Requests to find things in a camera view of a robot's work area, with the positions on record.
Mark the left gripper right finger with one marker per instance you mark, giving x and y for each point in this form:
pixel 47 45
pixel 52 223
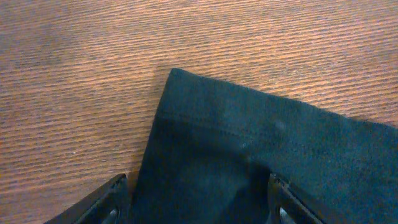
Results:
pixel 285 207

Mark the dark green t-shirt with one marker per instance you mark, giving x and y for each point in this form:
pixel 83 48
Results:
pixel 214 144

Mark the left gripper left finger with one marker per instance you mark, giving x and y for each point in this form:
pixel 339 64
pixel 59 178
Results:
pixel 106 205

